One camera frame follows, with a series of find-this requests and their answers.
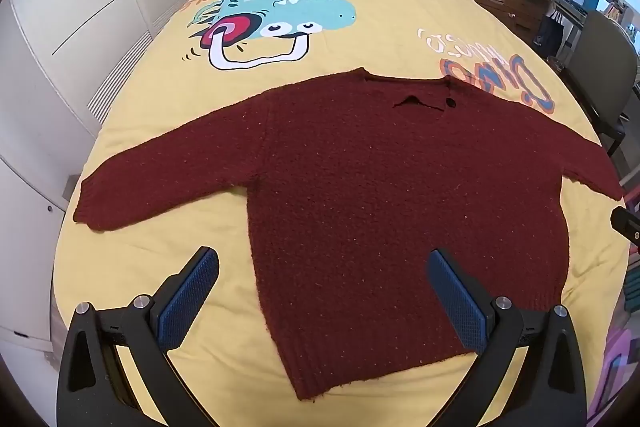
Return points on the dark shopping bag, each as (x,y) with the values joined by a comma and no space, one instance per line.
(549,34)

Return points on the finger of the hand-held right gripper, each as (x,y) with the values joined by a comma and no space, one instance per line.
(626,222)

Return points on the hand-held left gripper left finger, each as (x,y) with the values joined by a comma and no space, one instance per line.
(192,294)

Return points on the white wardrobe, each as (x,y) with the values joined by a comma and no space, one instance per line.
(75,7)

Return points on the grey-green chair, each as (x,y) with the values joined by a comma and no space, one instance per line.
(607,72)

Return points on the dark red knitted sweater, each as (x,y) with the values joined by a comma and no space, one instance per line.
(380,187)

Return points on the yellow dinosaur printed blanket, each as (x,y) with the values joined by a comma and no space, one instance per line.
(385,37)

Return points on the black keyboard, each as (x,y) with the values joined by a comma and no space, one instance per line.
(570,7)

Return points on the colourful floor mat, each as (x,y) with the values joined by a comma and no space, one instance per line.
(617,372)

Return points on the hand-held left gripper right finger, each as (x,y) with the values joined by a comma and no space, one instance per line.
(455,297)

